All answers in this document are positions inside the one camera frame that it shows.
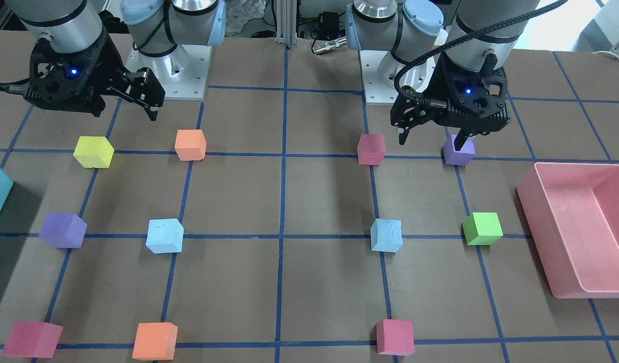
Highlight yellow foam block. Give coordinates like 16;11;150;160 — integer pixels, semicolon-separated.
73;136;114;168

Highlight pink block front corner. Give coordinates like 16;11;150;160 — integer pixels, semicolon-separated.
1;321;63;358

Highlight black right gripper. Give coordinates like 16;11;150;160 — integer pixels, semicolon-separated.
26;30;165;122

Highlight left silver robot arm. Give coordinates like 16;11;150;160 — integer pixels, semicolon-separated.
345;1;545;150

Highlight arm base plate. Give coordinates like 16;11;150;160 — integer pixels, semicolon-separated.
125;44;214;101
359;50;443;106

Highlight pink block front middle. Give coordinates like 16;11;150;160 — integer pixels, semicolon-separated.
375;319;415;356

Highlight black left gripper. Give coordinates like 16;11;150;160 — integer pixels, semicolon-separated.
390;54;511;151

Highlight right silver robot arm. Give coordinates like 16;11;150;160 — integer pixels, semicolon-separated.
0;1;227;121

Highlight light blue block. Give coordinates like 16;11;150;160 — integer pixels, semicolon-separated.
371;218;403;253
145;218;184;254

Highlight green foam block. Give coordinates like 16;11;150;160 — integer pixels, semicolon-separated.
462;212;504;246

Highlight orange block front row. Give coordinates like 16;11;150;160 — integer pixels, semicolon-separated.
132;322;178;361

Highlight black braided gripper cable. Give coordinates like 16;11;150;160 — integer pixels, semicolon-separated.
394;0;568;109

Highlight orange block near base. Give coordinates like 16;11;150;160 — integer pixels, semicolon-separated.
174;129;206;161

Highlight purple block under left gripper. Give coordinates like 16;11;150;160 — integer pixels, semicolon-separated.
442;134;476;167

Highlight pink plastic tray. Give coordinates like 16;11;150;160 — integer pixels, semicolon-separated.
517;162;619;298

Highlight pink block near left gripper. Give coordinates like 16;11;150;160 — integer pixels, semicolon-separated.
357;134;386;166

